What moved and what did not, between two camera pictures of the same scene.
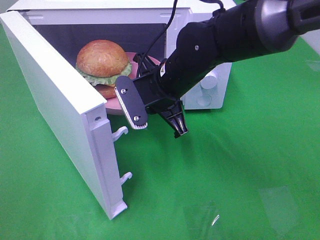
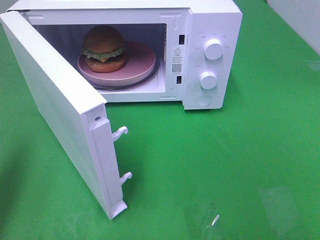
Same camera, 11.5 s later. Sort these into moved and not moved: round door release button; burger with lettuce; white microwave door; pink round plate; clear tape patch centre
Moved: burger with lettuce; pink round plate
Not moved: round door release button; white microwave door; clear tape patch centre
